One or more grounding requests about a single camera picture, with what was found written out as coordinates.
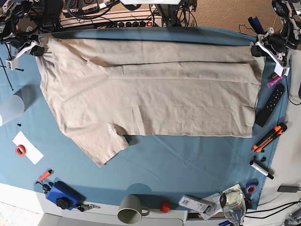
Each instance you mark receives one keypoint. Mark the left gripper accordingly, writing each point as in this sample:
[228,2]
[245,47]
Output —
[263,48]

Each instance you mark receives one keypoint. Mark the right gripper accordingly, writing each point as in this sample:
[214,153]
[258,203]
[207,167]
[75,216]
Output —
[33,49]

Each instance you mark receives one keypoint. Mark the beige T-shirt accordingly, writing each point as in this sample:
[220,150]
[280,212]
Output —
[100,91]

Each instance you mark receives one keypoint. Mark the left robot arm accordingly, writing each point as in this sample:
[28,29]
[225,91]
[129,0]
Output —
[279,44]

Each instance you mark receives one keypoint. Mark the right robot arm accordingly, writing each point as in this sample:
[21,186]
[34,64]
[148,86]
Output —
[20,22]

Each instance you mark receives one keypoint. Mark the black thin rods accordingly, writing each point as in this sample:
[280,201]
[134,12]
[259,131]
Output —
[5,72]

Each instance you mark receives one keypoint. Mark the frosted plastic cup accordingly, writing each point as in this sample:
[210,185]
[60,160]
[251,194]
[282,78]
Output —
[11,109]

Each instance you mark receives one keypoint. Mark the black remote control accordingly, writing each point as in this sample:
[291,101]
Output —
[264,114]

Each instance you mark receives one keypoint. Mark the orange black utility knife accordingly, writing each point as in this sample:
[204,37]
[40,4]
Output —
[269,137]

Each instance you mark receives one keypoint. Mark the blue table cloth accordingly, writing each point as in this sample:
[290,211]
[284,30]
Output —
[156,168]

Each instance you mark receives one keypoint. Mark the red tape roll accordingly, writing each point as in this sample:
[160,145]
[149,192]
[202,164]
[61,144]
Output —
[20,150]

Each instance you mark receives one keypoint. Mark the black power strip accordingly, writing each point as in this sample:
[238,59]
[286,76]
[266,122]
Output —
[136,24]

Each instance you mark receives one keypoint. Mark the white paper sheet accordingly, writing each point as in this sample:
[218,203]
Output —
[33,154]

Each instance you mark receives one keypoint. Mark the white black marker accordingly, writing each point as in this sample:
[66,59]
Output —
[260,169]

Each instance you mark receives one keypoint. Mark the orange marker pen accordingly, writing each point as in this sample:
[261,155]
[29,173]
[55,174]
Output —
[44,176]

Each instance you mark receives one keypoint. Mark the purple tape roll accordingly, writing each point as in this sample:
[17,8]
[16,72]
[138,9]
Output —
[250,188]

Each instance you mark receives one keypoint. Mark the black phone on table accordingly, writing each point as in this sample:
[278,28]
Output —
[288,189]

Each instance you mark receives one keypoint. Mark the blue box with knob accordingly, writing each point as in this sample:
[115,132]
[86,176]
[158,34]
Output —
[63,196]

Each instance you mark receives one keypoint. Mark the clear wine glass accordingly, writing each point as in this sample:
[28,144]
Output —
[233,205]

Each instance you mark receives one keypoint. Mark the metal keys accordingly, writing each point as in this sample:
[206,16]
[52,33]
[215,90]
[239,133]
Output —
[85,207]

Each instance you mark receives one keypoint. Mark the white barcode package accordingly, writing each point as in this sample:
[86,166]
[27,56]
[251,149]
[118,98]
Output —
[201,206]

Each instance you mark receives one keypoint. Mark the small red cube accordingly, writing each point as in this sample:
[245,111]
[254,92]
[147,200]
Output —
[164,207]

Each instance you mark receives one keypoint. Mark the beige ceramic mug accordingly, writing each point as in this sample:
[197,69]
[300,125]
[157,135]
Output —
[131,211]

